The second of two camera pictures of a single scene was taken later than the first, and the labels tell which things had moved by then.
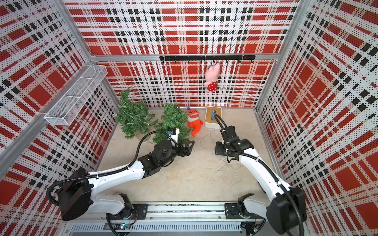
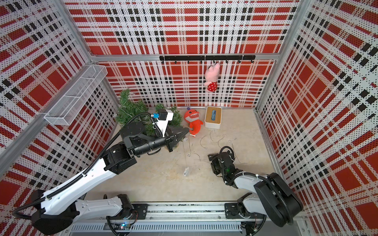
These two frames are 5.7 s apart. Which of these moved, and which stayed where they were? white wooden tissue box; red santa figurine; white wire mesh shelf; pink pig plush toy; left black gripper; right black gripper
Moved: right black gripper; left black gripper
Stayed: white wooden tissue box; white wire mesh shelf; red santa figurine; pink pig plush toy
